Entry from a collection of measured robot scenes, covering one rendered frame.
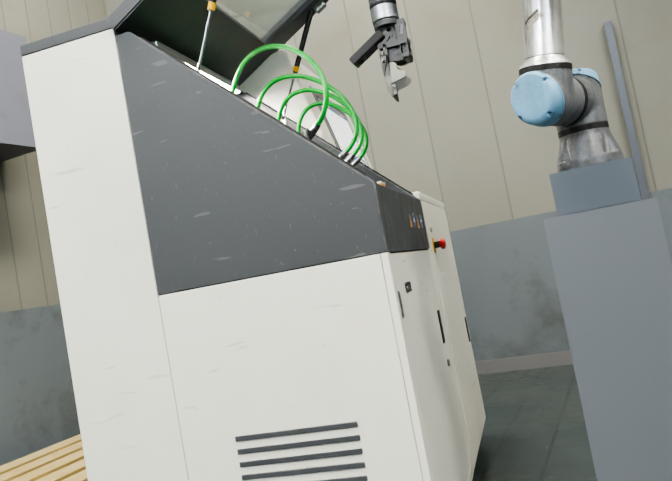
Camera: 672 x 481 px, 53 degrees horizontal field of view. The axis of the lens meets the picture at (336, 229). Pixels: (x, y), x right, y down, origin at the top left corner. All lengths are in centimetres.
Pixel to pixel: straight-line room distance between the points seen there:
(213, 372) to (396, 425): 45
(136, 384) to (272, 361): 36
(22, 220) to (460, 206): 270
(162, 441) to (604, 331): 106
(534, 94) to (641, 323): 55
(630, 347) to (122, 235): 121
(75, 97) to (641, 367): 149
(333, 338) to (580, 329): 55
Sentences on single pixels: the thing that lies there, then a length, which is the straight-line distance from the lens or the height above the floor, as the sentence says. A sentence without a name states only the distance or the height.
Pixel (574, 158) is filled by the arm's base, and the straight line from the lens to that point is 167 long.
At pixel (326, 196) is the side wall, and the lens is 155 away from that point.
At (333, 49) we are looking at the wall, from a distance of 473.
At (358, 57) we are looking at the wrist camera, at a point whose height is 134.
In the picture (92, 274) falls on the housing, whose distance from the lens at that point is 182.
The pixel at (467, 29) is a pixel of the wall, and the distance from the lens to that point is 447.
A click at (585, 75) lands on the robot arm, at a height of 111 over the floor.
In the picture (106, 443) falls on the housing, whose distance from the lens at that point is 186.
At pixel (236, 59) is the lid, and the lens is 229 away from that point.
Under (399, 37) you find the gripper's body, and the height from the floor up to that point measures 136.
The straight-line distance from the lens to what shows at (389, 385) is 154.
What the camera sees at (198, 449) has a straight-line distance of 173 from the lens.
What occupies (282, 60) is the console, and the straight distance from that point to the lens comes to 240.
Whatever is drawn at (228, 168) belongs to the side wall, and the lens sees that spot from 164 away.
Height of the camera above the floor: 76
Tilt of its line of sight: 4 degrees up
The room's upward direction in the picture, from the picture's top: 10 degrees counter-clockwise
